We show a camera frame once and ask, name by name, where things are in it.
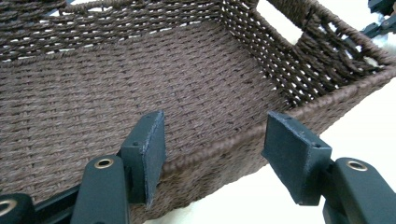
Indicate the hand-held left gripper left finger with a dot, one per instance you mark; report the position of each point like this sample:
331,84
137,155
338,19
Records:
143,155

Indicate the brown woven basket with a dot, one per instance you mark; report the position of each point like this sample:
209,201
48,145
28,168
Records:
155,77

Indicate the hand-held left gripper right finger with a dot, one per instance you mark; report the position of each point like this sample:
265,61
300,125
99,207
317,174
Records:
295,155

